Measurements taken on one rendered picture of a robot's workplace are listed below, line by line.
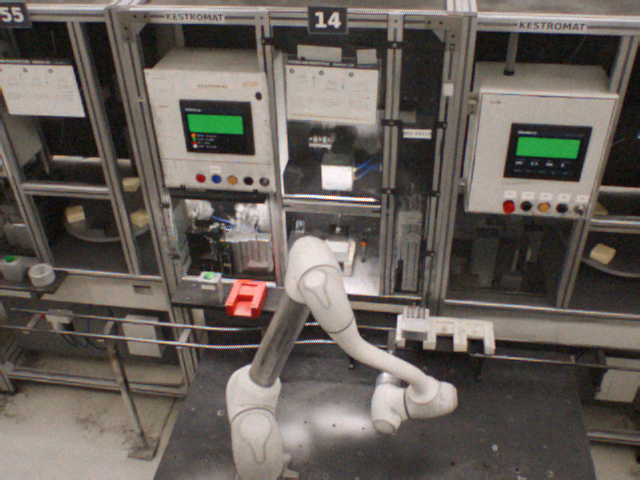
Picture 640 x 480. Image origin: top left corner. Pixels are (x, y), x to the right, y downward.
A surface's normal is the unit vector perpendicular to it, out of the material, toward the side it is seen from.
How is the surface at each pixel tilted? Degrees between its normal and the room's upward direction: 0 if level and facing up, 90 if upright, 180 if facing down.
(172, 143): 90
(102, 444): 0
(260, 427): 6
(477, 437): 0
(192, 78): 90
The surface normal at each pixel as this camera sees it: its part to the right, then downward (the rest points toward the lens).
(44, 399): -0.03, -0.80
